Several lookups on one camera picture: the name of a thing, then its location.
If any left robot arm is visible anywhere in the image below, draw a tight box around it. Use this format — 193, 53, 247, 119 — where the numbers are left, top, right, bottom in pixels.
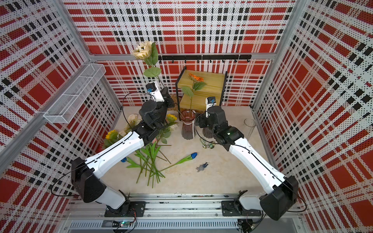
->
71, 83, 174, 211

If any orange gerbera flower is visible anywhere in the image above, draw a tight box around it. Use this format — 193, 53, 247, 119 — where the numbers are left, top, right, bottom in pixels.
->
182, 73, 207, 111

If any green keychain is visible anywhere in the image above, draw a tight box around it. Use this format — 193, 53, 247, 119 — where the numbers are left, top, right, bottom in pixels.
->
200, 138, 215, 149

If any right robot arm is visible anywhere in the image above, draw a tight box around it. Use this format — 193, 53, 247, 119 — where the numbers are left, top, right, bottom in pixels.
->
196, 104, 299, 220

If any cream rose flower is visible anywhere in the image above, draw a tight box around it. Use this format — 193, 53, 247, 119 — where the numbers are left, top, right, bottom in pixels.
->
132, 41, 165, 87

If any bamboo two-tier shelf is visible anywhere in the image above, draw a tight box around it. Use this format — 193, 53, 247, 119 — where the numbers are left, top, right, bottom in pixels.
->
175, 67, 228, 112

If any black hook rail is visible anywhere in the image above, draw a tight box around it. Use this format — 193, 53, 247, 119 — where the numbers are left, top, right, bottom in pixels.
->
158, 54, 252, 62

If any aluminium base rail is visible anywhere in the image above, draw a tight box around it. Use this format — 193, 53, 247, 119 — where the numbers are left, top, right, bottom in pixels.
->
57, 194, 307, 233

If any brown ribbed glass vase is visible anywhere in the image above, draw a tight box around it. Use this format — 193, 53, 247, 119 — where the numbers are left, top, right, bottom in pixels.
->
203, 127, 213, 138

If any yellow flower back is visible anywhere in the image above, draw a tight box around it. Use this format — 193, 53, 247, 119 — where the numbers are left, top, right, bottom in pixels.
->
166, 114, 177, 123

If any white rose in pile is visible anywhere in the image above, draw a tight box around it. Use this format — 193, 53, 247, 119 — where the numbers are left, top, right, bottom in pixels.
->
125, 114, 142, 133

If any pink ribbed glass vase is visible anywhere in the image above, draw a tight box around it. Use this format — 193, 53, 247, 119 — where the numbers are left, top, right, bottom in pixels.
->
180, 110, 196, 140

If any clear glass vase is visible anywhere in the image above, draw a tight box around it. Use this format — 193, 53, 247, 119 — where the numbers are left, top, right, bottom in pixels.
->
244, 118, 256, 140

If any white wire wall basket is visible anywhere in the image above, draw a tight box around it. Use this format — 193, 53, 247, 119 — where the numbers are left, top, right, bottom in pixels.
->
43, 63, 105, 124

